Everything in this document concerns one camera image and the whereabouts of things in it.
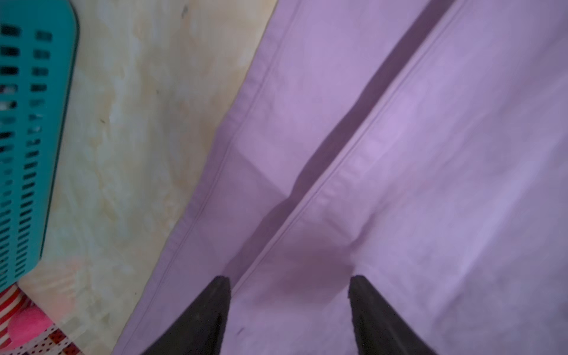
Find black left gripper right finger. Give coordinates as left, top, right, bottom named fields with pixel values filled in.
left=348, top=275, right=436, bottom=355

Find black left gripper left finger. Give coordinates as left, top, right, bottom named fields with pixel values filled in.
left=144, top=276, right=231, bottom=355

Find teal plastic basket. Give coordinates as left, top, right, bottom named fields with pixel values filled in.
left=1, top=0, right=79, bottom=290

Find purple long pants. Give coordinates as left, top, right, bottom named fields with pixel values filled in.
left=113, top=1, right=567, bottom=354

